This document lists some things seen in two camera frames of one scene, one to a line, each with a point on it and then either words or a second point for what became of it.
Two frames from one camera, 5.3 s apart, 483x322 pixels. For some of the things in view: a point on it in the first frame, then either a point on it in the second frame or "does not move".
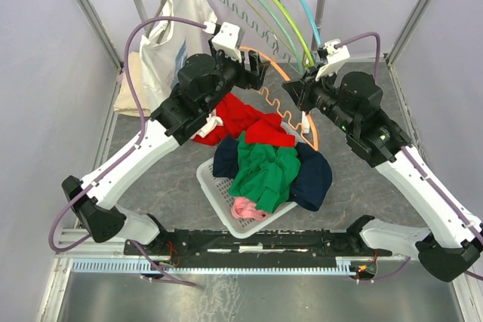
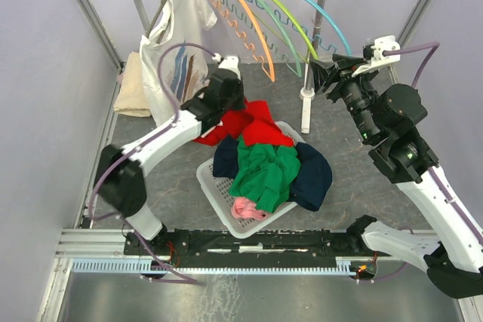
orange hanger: (273, 101) -> (233, 24)
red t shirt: (238, 116) does not move
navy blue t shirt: (310, 183) does not move
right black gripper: (302, 90) -> (346, 65)
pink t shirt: (244, 208) does not move
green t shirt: (265, 174) does not move
